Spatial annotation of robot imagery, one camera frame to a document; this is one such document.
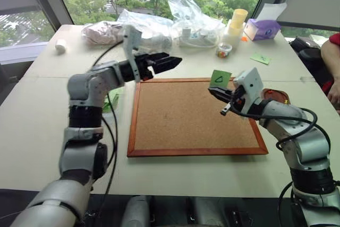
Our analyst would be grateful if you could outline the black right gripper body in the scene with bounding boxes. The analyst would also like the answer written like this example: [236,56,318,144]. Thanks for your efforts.
[220,84,247,116]

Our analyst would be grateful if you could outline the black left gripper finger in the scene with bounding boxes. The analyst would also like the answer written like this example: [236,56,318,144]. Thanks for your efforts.
[152,52,183,65]
[152,62,183,75]

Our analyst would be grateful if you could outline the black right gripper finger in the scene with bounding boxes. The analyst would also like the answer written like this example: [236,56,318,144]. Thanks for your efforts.
[207,86,235,96]
[210,93,234,103]

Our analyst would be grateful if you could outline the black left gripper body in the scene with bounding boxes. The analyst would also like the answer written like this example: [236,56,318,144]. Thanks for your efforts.
[134,53,158,82]

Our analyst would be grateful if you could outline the green note with triangle drawing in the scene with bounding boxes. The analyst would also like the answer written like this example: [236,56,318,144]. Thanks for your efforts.
[209,69,233,89]

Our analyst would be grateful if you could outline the brown oval tray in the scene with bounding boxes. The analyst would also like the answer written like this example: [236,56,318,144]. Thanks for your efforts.
[261,88,291,105]

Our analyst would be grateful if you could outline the small jar of coloured pushpins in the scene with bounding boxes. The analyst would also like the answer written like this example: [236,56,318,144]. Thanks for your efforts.
[215,43,233,58]

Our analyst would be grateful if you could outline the green note with scribble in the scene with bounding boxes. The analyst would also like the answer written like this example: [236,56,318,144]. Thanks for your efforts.
[249,52,272,66]

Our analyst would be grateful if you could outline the plain green sticky note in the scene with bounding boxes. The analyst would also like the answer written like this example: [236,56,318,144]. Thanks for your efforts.
[103,90,123,113]

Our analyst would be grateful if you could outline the purple tissue box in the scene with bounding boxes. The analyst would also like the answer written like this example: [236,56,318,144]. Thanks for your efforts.
[243,18,282,42]

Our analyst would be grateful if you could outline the white power strip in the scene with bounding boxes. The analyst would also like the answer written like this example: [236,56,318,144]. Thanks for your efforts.
[178,26,222,49]

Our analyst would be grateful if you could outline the crumpled clear plastic bag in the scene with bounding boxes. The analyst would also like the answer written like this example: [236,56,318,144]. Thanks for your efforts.
[116,9,175,50]

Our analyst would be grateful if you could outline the wood-framed cork board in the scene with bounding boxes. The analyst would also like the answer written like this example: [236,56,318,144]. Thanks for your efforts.
[126,77,269,158]

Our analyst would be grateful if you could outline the large clear plastic bag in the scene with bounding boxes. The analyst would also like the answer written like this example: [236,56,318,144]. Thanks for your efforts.
[167,0,227,49]

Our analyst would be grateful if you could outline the white plastic bottle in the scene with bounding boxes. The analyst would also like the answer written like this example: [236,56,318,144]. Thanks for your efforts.
[222,24,244,50]

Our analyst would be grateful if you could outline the plastic bag with pink contents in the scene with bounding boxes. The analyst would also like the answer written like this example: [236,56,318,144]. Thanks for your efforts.
[80,20,125,45]

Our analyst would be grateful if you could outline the stacked cream paper cups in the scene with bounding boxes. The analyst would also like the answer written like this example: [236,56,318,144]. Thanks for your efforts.
[228,9,249,37]

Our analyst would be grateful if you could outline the black bag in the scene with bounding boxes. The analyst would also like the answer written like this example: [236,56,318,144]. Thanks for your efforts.
[288,36,332,89]

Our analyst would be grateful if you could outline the small white roll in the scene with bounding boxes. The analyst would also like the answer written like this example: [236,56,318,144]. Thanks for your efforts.
[54,38,67,55]

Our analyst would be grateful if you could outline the person's arm red sleeve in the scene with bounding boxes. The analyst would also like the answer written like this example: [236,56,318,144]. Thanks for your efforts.
[320,32,340,112]

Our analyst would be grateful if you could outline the dark rounded robot body part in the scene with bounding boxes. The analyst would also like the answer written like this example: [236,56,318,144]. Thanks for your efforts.
[189,197,234,227]

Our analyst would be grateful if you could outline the grey rounded robot body part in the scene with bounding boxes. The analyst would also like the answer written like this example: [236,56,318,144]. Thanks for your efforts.
[121,195,151,227]

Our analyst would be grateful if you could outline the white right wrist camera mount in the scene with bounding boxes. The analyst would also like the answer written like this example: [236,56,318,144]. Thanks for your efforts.
[233,68,264,118]

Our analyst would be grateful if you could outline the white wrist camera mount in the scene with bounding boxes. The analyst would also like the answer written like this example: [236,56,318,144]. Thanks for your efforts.
[233,68,264,118]
[122,24,143,83]

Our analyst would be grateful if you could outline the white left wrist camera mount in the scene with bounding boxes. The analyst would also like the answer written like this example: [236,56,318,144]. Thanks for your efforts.
[122,24,143,83]

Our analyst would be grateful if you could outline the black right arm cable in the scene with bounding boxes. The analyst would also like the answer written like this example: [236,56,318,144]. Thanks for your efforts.
[275,107,332,151]

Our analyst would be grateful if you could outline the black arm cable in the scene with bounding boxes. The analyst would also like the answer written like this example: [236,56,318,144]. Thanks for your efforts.
[275,107,332,151]
[91,39,126,221]

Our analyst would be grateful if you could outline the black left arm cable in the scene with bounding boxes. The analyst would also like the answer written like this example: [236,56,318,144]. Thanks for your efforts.
[91,39,126,221]

